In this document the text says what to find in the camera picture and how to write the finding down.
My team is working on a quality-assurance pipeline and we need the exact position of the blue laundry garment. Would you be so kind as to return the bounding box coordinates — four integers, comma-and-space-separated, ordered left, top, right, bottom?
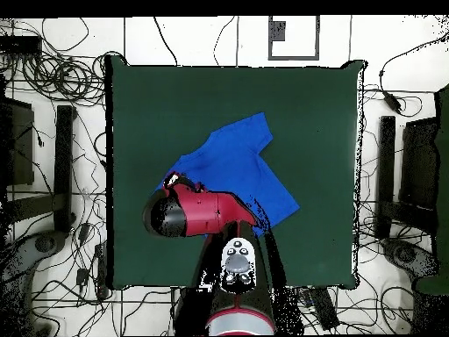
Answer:
155, 111, 301, 238

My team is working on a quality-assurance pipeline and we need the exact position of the flat black box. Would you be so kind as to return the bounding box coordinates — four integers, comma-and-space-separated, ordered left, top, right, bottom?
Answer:
0, 35, 42, 55

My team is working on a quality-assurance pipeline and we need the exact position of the dark green table cloth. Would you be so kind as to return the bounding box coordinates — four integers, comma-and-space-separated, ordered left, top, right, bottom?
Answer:
104, 54, 367, 290

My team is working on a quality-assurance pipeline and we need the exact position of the black power strip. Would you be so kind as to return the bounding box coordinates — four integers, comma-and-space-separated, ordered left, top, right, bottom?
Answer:
94, 241, 109, 299

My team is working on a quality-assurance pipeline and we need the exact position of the grey chair base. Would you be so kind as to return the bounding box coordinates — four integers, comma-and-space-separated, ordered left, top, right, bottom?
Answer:
0, 229, 69, 282
380, 236, 441, 282

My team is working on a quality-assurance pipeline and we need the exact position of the black monitor box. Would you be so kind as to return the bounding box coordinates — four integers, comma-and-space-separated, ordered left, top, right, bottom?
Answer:
0, 96, 36, 187
398, 117, 439, 212

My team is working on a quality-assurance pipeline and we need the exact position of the long black box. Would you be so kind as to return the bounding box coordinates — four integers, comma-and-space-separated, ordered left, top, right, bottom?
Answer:
310, 286, 340, 331

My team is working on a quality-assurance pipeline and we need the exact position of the black power adapter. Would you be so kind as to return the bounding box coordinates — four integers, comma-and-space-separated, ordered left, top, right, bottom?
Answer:
382, 90, 403, 115

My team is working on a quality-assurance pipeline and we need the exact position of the green cloth covered table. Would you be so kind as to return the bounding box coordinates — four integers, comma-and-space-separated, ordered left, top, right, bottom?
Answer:
415, 83, 449, 296

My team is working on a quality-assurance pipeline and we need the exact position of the coil of black cables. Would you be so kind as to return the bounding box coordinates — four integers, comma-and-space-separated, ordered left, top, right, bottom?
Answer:
20, 48, 108, 106

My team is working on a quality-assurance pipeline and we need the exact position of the grey floor frame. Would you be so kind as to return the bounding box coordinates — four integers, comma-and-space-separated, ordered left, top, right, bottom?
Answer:
267, 15, 321, 61

